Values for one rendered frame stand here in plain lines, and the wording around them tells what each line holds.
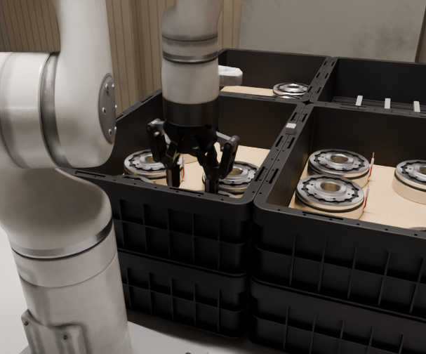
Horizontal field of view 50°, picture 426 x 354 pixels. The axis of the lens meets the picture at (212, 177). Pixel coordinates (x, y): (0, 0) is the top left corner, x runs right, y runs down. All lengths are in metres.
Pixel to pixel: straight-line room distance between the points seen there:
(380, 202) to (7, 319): 0.60
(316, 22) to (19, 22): 2.51
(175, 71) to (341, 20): 2.07
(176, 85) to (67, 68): 0.25
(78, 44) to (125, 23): 3.02
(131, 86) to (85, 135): 3.12
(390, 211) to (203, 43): 0.39
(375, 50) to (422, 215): 1.86
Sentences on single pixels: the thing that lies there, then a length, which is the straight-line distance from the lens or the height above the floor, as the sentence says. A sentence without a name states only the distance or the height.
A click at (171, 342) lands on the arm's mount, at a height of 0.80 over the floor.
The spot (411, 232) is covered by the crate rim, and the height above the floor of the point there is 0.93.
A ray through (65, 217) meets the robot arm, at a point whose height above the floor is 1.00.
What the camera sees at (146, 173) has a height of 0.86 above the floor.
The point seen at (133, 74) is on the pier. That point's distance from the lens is 3.42.
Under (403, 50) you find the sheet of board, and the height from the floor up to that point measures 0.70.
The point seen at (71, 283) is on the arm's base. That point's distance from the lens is 0.43.
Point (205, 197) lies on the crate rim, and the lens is 0.55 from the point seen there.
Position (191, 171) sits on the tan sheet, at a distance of 0.83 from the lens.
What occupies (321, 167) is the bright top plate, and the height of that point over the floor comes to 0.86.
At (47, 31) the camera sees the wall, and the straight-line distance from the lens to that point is 4.02.
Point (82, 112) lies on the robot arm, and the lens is 0.35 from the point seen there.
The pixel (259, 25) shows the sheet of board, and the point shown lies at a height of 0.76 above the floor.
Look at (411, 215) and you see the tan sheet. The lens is 0.77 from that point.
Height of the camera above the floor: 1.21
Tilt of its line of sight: 28 degrees down
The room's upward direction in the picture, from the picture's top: straight up
